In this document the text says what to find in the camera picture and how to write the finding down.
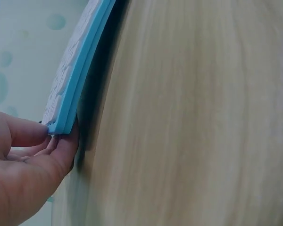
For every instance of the blue and white foam board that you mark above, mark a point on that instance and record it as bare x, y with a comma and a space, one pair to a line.
75, 77

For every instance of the person's left hand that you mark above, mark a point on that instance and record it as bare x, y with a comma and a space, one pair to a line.
21, 174

